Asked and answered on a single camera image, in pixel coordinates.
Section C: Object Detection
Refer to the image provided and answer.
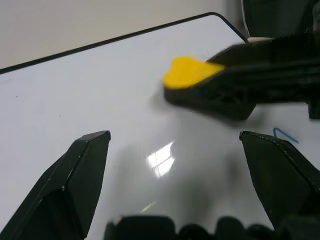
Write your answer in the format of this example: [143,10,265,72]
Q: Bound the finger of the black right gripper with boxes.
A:
[206,37,275,68]
[189,62,275,104]

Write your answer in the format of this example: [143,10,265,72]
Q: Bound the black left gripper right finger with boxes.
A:
[239,130,320,232]

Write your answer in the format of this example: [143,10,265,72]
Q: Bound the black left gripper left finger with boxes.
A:
[0,130,112,240]

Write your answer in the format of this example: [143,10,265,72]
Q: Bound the yellow eraser with black felt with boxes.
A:
[162,56,257,122]

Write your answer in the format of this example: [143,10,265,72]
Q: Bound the blue marker drawing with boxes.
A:
[272,127,299,144]

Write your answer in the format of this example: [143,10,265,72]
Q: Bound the whiteboard with black frame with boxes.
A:
[0,11,320,240]

